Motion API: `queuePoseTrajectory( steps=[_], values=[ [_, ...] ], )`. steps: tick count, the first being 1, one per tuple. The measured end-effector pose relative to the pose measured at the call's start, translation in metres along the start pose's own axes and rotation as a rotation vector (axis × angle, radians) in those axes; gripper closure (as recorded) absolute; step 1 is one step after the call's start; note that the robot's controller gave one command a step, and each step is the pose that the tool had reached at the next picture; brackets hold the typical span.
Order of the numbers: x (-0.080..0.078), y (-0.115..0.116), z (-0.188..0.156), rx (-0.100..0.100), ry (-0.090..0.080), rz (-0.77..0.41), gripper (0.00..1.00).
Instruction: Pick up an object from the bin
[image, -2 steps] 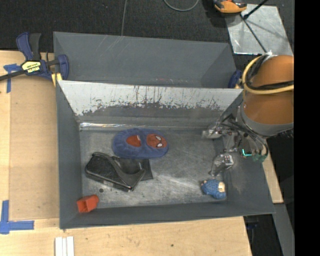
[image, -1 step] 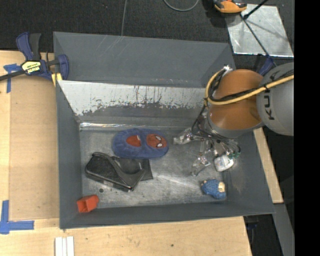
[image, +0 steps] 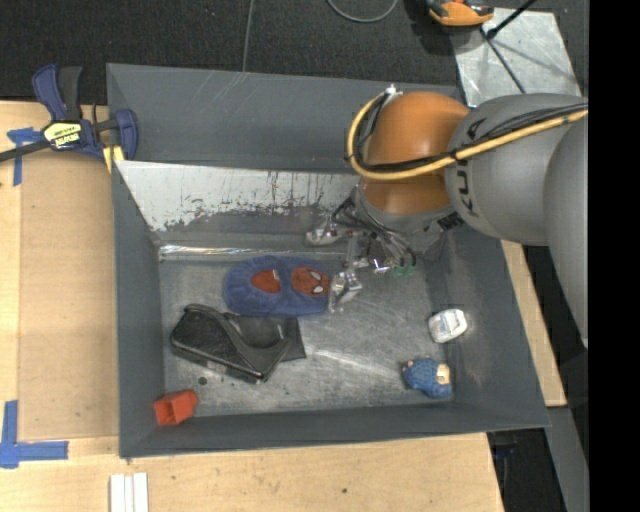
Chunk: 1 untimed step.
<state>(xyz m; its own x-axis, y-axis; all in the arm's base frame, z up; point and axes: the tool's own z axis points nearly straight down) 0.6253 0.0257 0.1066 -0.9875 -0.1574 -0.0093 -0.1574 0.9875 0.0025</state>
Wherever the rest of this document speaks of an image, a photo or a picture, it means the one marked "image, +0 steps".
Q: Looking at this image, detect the black cylinder on white bracket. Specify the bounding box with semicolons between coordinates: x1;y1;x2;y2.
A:
435;210;466;235

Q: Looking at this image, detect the blue toy figure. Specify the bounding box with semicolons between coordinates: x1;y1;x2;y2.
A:
400;356;455;401

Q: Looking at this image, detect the red-orange block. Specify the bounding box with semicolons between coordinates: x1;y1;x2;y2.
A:
152;388;200;428

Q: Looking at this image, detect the grey metal bin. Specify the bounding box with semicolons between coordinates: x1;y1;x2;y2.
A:
104;62;552;459

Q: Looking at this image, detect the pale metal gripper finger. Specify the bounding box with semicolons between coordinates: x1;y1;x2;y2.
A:
327;269;364;315
305;222;346;248

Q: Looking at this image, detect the black open case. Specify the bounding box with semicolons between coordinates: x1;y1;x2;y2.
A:
169;303;308;386

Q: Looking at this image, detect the white packet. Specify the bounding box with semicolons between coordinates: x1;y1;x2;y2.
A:
427;308;470;345

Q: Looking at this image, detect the blue slipper with red face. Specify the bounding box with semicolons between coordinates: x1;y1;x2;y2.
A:
222;255;294;317
279;257;334;316

